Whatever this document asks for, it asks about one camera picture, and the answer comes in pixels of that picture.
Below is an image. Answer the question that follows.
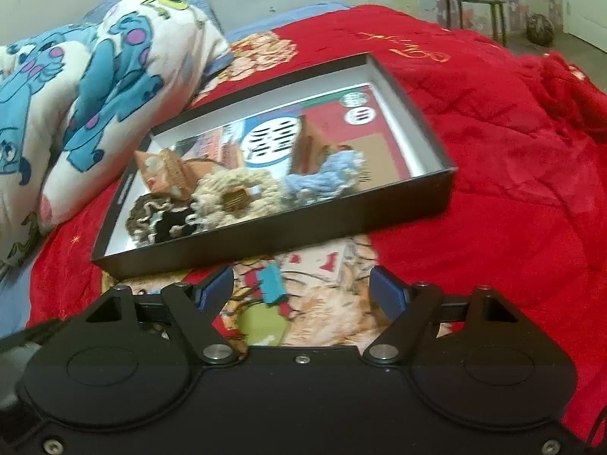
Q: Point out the brown crochet scrunchie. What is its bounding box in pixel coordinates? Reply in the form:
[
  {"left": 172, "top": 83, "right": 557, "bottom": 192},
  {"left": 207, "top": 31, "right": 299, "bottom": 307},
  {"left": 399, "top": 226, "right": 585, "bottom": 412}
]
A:
[{"left": 126, "top": 193, "right": 171, "bottom": 246}]

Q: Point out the cream crochet scrunchie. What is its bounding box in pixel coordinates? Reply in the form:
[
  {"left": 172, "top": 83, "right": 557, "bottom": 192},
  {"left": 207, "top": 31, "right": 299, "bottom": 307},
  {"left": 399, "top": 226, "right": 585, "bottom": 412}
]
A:
[{"left": 190, "top": 168, "right": 287, "bottom": 230}]

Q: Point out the brown triangular snack packet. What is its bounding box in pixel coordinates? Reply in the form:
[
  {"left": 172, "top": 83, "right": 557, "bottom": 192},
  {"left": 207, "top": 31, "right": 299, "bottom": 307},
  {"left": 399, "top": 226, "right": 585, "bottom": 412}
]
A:
[{"left": 134, "top": 149, "right": 195, "bottom": 200}]

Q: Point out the brown snack packet front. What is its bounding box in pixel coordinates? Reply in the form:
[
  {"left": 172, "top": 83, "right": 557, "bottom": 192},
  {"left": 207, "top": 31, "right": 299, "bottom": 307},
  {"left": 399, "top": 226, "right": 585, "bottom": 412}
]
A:
[{"left": 221, "top": 186, "right": 252, "bottom": 212}]

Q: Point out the Choco snack packet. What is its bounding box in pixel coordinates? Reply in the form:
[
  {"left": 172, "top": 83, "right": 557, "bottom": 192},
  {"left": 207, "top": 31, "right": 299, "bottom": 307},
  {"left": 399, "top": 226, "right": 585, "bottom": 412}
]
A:
[{"left": 182, "top": 158, "right": 227, "bottom": 190}]

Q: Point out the blue crochet scrunchie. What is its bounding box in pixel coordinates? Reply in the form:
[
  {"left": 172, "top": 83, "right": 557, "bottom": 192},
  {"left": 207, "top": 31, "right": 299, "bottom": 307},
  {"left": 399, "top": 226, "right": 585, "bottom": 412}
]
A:
[{"left": 282, "top": 150, "right": 365, "bottom": 207}]

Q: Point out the black crochet scrunchie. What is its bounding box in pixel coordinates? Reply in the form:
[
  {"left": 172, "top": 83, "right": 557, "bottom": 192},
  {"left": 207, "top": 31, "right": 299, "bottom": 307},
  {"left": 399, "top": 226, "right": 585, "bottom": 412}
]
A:
[{"left": 150, "top": 207, "right": 198, "bottom": 243}]

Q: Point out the teal binder clip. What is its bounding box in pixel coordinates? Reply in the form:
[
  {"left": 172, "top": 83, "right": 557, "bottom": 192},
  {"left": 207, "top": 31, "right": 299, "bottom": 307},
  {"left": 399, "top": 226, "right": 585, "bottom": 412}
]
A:
[{"left": 257, "top": 263, "right": 287, "bottom": 305}]

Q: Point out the black shallow cardboard box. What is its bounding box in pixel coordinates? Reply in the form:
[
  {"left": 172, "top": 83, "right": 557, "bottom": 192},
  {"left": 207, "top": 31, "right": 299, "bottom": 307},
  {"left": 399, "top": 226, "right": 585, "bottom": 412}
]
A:
[{"left": 91, "top": 53, "right": 456, "bottom": 279}]

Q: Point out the Chinese history textbook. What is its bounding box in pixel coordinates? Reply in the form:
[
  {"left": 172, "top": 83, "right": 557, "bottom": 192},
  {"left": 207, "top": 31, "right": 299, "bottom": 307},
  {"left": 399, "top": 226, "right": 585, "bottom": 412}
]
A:
[{"left": 171, "top": 84, "right": 412, "bottom": 189}]

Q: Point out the blue monster print comforter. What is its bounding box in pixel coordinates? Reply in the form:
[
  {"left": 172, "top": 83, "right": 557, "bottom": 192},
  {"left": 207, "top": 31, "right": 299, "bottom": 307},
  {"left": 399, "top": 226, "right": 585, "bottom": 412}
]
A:
[{"left": 1, "top": 0, "right": 233, "bottom": 269}]

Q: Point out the patterned ball on floor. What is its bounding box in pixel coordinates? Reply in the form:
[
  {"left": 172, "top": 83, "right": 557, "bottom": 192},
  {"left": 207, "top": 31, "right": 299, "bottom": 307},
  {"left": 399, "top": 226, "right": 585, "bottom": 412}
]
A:
[{"left": 526, "top": 13, "right": 555, "bottom": 47}]

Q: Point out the round dark stool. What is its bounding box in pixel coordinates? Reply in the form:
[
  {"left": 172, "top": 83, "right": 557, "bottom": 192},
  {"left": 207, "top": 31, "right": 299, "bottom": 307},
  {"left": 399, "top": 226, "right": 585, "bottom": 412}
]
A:
[{"left": 440, "top": 0, "right": 510, "bottom": 47}]

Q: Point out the white door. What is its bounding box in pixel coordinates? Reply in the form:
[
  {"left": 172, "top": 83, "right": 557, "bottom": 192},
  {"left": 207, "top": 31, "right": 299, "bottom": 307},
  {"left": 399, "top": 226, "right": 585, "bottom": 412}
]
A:
[{"left": 563, "top": 0, "right": 607, "bottom": 50}]

